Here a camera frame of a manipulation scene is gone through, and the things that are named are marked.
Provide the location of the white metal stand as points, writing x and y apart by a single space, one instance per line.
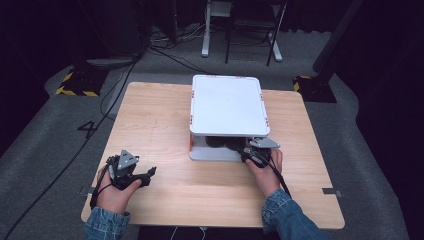
206 30

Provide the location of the person's left hand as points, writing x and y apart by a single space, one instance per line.
113 196

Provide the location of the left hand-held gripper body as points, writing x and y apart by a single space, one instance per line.
124 166

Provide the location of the person's right hand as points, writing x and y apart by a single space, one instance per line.
266 176

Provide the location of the grey tape strip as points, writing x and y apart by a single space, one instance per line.
331 192
87 190

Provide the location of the white box with lid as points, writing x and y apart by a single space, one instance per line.
230 106

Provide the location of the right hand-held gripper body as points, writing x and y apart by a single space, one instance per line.
259 150

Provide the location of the black round object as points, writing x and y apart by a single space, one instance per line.
215 141
235 143

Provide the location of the black chair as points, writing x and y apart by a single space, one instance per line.
255 25

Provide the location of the black yellow striped stand base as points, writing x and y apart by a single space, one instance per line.
80 83
316 89

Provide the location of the black slanted pole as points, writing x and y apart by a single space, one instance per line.
336 36

